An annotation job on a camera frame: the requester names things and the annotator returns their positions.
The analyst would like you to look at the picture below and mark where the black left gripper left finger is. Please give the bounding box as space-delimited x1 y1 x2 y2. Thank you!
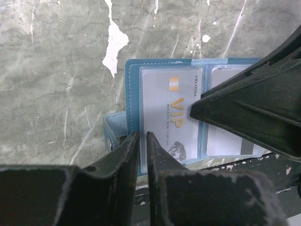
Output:
0 132 140 226

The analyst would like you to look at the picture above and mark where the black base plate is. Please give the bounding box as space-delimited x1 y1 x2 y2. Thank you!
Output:
133 154 301 226

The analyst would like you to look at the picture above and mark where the white magnetic stripe card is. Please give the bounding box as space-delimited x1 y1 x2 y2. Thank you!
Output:
206 65 264 157

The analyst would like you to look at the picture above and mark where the white VIP card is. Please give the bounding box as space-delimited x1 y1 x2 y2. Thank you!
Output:
142 68 203 163

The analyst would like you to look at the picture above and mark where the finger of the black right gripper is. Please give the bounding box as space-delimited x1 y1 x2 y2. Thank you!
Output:
190 29 301 162

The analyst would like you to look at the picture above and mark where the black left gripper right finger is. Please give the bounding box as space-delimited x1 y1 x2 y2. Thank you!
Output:
147 132 287 226

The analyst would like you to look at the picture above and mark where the blue card holder wallet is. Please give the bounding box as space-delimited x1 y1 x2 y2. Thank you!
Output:
103 58 260 175

